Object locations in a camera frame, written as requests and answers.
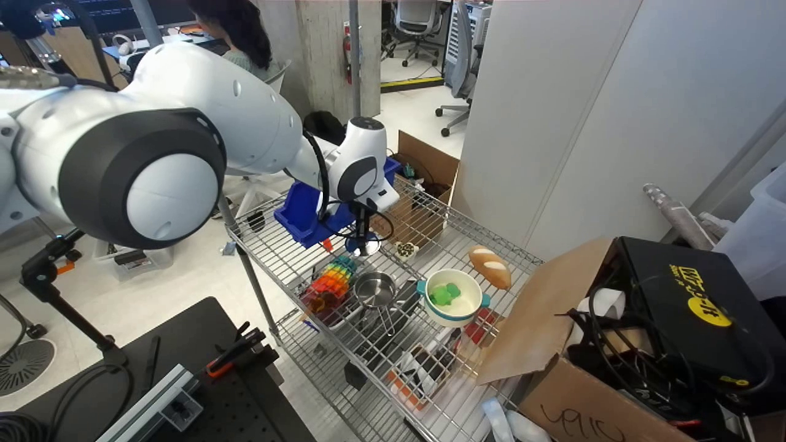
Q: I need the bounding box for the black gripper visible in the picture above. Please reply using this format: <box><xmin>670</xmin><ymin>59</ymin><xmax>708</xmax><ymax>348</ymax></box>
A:
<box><xmin>346</xmin><ymin>196</ymin><xmax>389</xmax><ymax>258</ymax></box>

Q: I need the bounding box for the small silver pot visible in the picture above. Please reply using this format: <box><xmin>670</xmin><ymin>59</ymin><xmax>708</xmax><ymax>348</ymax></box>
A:
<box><xmin>351</xmin><ymin>269</ymin><xmax>401</xmax><ymax>312</ymax></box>

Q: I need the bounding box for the small black and white item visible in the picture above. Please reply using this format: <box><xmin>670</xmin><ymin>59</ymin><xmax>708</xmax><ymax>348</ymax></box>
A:
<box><xmin>391</xmin><ymin>235</ymin><xmax>426</xmax><ymax>263</ymax></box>

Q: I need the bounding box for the rainbow coloured stacking toy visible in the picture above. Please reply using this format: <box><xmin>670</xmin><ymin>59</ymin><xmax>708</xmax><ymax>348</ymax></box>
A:
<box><xmin>303</xmin><ymin>249</ymin><xmax>362</xmax><ymax>318</ymax></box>

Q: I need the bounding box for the blue plastic bin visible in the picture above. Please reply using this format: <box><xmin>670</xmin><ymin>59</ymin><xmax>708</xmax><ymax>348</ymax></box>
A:
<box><xmin>273</xmin><ymin>154</ymin><xmax>406</xmax><ymax>249</ymax></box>

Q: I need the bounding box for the brown cardboard box with label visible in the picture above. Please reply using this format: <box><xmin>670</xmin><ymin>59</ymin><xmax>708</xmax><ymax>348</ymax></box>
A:
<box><xmin>381</xmin><ymin>127</ymin><xmax>461</xmax><ymax>249</ymax></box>

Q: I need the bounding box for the green toy in bowl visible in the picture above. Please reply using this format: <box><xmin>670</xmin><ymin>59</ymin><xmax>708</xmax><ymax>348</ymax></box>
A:
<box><xmin>429</xmin><ymin>279</ymin><xmax>465</xmax><ymax>308</ymax></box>

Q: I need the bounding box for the bread loaf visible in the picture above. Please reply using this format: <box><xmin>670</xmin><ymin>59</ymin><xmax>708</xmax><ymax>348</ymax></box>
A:
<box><xmin>466</xmin><ymin>242</ymin><xmax>515</xmax><ymax>291</ymax></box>

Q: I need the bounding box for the red flat packet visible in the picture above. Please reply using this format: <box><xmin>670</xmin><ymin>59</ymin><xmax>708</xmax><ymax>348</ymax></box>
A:
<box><xmin>460</xmin><ymin>306</ymin><xmax>503</xmax><ymax>351</ymax></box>

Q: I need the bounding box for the orange brown tool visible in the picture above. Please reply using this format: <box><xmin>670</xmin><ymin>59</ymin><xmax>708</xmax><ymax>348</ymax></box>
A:
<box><xmin>383</xmin><ymin>366</ymin><xmax>429</xmax><ymax>411</ymax></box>

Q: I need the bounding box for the black clamp with orange trigger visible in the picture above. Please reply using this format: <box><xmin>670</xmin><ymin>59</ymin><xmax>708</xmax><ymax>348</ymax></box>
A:
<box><xmin>202</xmin><ymin>318</ymin><xmax>283</xmax><ymax>384</ymax></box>

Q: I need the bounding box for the open cardboard box with writing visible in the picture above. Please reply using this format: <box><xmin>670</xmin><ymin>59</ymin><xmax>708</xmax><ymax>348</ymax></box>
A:
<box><xmin>475</xmin><ymin>235</ymin><xmax>728</xmax><ymax>442</ymax></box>

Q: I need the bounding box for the grey office chair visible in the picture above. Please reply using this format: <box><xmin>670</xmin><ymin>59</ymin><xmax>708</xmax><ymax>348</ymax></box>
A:
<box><xmin>432</xmin><ymin>0</ymin><xmax>497</xmax><ymax>139</ymax></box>

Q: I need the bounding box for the black perforated table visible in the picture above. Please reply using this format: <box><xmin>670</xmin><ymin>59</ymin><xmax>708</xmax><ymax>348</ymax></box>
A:
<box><xmin>12</xmin><ymin>295</ymin><xmax>319</xmax><ymax>442</ymax></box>

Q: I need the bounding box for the clear plastic bag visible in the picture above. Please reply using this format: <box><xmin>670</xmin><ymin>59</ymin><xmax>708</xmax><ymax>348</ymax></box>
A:
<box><xmin>480</xmin><ymin>398</ymin><xmax>553</xmax><ymax>442</ymax></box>

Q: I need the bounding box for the person with black hair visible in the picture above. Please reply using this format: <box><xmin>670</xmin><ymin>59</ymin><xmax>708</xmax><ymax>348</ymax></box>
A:
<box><xmin>184</xmin><ymin>0</ymin><xmax>275</xmax><ymax>74</ymax></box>

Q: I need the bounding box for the silver aluminium extrusion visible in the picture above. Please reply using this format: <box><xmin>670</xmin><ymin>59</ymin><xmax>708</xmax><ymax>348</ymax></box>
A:
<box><xmin>94</xmin><ymin>361</ymin><xmax>206</xmax><ymax>442</ymax></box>

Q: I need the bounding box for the black case with yellow logo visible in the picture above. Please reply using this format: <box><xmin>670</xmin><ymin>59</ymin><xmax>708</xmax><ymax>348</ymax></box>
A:
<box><xmin>599</xmin><ymin>235</ymin><xmax>786</xmax><ymax>414</ymax></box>

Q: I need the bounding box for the translucent plastic storage bin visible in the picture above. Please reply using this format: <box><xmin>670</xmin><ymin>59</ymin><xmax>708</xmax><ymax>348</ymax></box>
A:
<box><xmin>709</xmin><ymin>156</ymin><xmax>786</xmax><ymax>306</ymax></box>

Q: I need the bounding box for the metal wire shelf cart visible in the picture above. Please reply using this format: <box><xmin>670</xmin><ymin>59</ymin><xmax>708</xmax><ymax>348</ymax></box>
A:
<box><xmin>219</xmin><ymin>172</ymin><xmax>548</xmax><ymax>442</ymax></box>

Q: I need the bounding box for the black camera stand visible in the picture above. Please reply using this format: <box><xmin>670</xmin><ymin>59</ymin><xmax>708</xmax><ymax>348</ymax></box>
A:
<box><xmin>17</xmin><ymin>225</ymin><xmax>136</xmax><ymax>373</ymax></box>

